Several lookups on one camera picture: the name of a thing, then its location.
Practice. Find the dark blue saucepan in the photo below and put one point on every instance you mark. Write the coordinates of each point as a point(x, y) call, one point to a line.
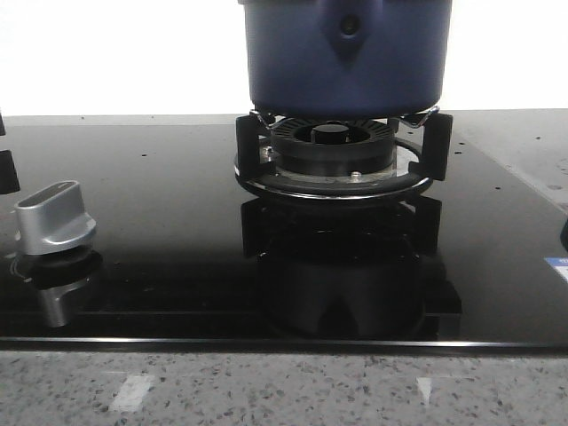
point(346, 59)

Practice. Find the black round gas burner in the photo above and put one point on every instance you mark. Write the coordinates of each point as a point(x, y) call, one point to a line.
point(312, 151)

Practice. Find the black glass gas cooktop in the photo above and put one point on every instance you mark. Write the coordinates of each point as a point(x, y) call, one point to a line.
point(183, 259)

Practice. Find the black pan support grate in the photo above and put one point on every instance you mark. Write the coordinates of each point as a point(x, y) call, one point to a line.
point(422, 144)

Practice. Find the silver stove control knob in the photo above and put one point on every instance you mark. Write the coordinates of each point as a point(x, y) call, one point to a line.
point(53, 220)

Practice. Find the black left pan support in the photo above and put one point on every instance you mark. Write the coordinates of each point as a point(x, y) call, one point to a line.
point(9, 181)

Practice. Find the blue white cooktop sticker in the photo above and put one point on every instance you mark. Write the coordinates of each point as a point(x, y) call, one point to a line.
point(560, 265)

